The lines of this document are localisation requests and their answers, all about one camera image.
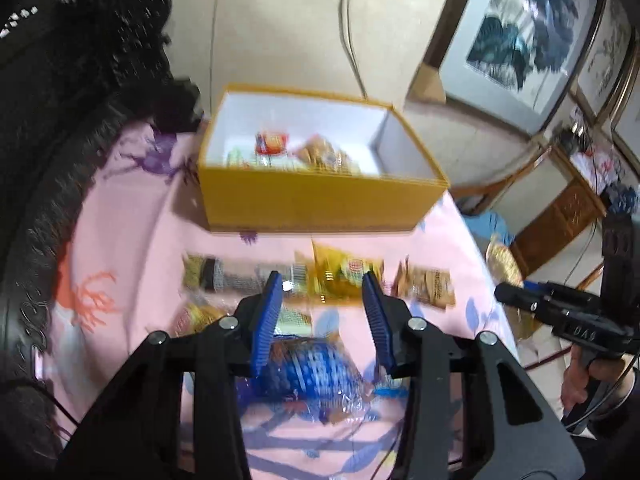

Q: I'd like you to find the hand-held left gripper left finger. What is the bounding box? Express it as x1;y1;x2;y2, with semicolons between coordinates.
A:
60;271;283;480

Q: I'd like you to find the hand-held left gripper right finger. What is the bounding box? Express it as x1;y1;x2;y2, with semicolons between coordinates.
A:
361;272;586;480

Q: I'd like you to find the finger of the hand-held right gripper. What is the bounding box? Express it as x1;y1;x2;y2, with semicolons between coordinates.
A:
522;281;601;311
494;282;558;326

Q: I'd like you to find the clear round-cracker packet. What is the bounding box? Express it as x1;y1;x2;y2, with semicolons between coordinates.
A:
487;235;524;289

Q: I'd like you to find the long dark clear-wrapped packet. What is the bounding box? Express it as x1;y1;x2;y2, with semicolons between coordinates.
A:
182;254;313;296

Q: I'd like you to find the tan snack packet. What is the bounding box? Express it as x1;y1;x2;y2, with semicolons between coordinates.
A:
392;259;457;311

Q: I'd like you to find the yellow crinkled snack packet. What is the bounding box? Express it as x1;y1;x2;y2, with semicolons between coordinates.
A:
310;240;386;303

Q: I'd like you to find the blue snack packet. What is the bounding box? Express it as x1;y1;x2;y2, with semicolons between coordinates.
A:
235;332;401;426

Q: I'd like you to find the yellow cardboard box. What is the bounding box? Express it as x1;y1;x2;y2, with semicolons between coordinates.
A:
197;83;451;233

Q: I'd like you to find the green and white snack packet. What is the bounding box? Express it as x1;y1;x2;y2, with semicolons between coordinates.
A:
225;147;301;168

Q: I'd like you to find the red round-cookie packet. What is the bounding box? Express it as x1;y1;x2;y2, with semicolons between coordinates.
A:
255;131;291;156

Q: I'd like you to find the person's right hand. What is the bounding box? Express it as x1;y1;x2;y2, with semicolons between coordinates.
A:
560;345;592;409

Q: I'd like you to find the carved wooden armchair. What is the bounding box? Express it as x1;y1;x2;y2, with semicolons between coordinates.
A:
450;137;608;286

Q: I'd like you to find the blue cloth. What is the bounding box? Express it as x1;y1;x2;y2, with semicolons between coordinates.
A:
465;211;516;246

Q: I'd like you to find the pink printed cloth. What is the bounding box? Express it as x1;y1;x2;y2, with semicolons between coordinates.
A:
47;117;521;480

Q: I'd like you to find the cardboard corner protector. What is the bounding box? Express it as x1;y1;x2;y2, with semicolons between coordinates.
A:
407;62;447;106

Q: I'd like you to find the framed ink painting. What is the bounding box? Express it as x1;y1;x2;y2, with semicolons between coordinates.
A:
570;0;637;126

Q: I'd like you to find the framed lotus painting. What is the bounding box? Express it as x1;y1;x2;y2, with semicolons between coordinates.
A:
422;0;608;136

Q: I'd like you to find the dark carved wooden bench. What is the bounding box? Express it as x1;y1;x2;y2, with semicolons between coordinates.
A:
0;0;203;480

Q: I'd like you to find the grey power cable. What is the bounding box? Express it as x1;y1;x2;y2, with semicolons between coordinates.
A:
340;0;371;102

